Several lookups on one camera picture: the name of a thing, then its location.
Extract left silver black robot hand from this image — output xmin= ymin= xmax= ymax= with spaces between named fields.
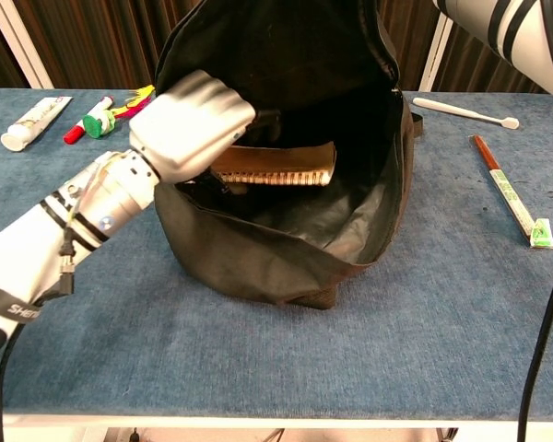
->
xmin=128 ymin=69 xmax=257 ymax=192

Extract beige spiral notebook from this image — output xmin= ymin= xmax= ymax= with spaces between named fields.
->
xmin=210 ymin=141 xmax=338 ymax=188

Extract black fabric bag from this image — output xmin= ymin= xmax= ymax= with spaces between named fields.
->
xmin=154 ymin=0 xmax=426 ymax=312

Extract red white marker pen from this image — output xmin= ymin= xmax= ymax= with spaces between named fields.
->
xmin=63 ymin=95 xmax=115 ymax=145

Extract white toothpaste tube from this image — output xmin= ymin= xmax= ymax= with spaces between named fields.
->
xmin=0 ymin=95 xmax=74 ymax=152

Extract blue table mat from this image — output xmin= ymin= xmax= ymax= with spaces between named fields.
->
xmin=0 ymin=87 xmax=553 ymax=418

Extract white toothbrush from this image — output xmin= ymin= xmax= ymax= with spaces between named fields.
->
xmin=412 ymin=97 xmax=521 ymax=131

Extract brown chopsticks in green wrapper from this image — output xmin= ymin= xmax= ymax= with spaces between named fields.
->
xmin=469 ymin=134 xmax=553 ymax=250

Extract white partition frame post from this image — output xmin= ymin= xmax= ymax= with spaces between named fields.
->
xmin=418 ymin=16 xmax=455 ymax=93
xmin=0 ymin=0 xmax=54 ymax=90

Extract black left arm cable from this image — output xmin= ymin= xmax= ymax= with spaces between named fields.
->
xmin=0 ymin=294 xmax=45 ymax=442

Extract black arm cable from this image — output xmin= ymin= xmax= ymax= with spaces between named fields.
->
xmin=0 ymin=294 xmax=45 ymax=442
xmin=517 ymin=0 xmax=553 ymax=442

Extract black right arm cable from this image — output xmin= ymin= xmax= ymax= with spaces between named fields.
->
xmin=517 ymin=0 xmax=553 ymax=442

